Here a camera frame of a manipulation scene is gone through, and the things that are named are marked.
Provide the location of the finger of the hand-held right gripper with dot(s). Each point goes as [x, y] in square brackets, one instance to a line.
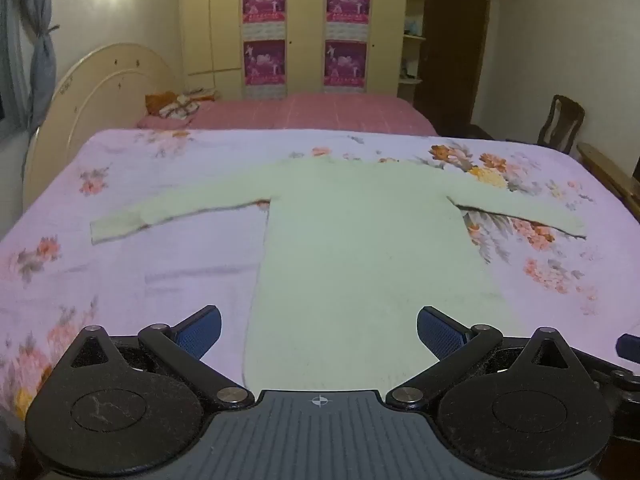
[622, 390]
[630, 347]

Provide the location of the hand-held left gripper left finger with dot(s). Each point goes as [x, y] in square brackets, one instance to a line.
[200, 332]

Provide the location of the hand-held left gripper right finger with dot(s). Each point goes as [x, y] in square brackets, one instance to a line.
[440, 332]

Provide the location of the pale green sweater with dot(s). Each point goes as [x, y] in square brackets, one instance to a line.
[360, 260]

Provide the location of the floral lilac bedsheet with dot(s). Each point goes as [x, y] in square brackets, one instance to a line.
[125, 270]

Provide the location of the orange cloth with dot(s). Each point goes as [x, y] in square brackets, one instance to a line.
[159, 102]

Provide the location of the dark wooden chair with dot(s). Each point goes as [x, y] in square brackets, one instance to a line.
[562, 120]

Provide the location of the pink checked bedsheet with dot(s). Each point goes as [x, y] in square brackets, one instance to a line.
[310, 112]

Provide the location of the cream arched headboard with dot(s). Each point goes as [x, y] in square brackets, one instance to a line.
[100, 90]

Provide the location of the cream corner shelf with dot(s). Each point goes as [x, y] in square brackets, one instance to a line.
[412, 60]

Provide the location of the dark brown door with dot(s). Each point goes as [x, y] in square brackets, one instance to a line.
[455, 55]

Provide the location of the pale blue shelf item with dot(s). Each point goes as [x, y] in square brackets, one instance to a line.
[414, 26]

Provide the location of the cream wardrobe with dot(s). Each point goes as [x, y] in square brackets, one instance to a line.
[305, 25]

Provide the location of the grey blue curtain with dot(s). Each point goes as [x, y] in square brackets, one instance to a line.
[37, 50]

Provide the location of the wooden bed frame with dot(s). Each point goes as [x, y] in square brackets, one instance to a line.
[607, 170]

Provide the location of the purple wall poster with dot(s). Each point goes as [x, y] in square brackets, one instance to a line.
[264, 65]
[264, 2]
[345, 65]
[348, 2]

